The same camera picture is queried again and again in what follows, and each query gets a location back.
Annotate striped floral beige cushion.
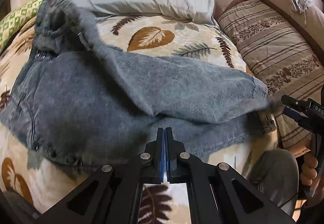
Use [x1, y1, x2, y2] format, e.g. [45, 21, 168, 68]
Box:
[217, 0, 324, 156]

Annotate green patterned quilt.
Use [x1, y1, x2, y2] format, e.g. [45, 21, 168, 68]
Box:
[0, 0, 43, 52]

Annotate person's grey trouser leg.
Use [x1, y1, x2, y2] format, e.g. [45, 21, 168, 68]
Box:
[247, 150, 299, 216]

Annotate grey acid-wash denim pants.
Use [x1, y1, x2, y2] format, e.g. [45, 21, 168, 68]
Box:
[1, 0, 279, 168]

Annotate person's right hand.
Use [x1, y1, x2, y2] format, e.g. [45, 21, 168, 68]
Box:
[300, 152, 323, 201]

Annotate leaf-pattern cream blanket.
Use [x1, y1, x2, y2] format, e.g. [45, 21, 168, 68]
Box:
[1, 16, 277, 212]

